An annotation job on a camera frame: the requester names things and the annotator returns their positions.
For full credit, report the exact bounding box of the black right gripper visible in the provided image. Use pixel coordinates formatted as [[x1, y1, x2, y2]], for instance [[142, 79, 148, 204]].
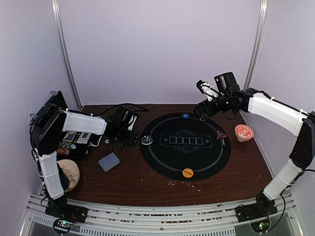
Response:
[[194, 92, 231, 119]]

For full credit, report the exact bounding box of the blue small blind button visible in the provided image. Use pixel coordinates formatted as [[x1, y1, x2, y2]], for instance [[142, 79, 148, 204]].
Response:
[[182, 113, 190, 119]]

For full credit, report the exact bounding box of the clear acrylic dealer button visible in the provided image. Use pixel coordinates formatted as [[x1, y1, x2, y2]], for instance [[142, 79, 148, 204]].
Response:
[[141, 135, 153, 146]]

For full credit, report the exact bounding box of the red triangular all-in marker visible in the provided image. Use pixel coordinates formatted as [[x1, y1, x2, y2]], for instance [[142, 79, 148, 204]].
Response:
[[217, 130, 227, 139]]

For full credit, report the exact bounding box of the yellow big blind button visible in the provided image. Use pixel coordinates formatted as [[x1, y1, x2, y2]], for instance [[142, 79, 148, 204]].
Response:
[[182, 168, 194, 178]]

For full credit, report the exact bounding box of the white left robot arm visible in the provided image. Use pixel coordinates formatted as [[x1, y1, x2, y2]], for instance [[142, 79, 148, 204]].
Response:
[[30, 106, 139, 200]]

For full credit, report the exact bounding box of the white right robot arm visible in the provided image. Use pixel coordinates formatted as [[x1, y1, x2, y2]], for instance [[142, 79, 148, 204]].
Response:
[[195, 72, 315, 217]]

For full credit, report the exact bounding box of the blue playing card deck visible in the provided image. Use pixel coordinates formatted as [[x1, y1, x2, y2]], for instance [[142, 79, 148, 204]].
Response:
[[98, 152, 120, 172]]

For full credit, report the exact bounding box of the round black poker mat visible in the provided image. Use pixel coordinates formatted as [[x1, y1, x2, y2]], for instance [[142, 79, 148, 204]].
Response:
[[139, 113, 231, 181]]

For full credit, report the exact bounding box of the red white patterned bowl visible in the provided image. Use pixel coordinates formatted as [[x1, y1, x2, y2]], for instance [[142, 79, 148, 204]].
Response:
[[234, 124, 254, 142]]

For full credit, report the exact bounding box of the white playing card box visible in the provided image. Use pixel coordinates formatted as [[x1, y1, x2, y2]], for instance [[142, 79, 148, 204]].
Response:
[[76, 132, 91, 144]]

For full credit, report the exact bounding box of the black poker set case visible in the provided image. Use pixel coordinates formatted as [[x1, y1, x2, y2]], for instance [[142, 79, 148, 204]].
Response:
[[30, 90, 102, 161]]

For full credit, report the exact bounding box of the blue-backed playing card box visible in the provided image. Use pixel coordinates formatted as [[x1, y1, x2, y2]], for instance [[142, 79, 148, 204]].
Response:
[[62, 131, 77, 143]]

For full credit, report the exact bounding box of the beige patterned plate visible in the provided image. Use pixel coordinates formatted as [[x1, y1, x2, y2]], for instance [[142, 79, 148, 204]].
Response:
[[57, 159, 80, 192]]

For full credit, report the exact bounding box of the front chips row in case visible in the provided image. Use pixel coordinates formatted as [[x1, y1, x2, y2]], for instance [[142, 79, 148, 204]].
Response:
[[57, 142, 77, 156]]

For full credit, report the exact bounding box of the dark blue mug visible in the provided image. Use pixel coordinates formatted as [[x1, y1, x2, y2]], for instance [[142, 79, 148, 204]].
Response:
[[58, 166, 69, 191]]

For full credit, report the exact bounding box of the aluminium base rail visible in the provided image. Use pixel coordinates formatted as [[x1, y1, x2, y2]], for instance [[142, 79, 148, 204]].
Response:
[[18, 193, 305, 236]]

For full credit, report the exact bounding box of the aluminium frame post right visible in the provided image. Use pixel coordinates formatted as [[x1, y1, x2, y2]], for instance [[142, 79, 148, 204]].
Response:
[[244, 0, 270, 89]]

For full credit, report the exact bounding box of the aluminium frame post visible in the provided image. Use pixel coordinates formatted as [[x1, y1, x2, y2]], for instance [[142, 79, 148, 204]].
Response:
[[244, 0, 270, 89], [51, 0, 83, 110]]

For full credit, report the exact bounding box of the aluminium frame post left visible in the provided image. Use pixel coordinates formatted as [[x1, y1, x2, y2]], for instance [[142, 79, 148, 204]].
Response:
[[51, 0, 83, 110]]

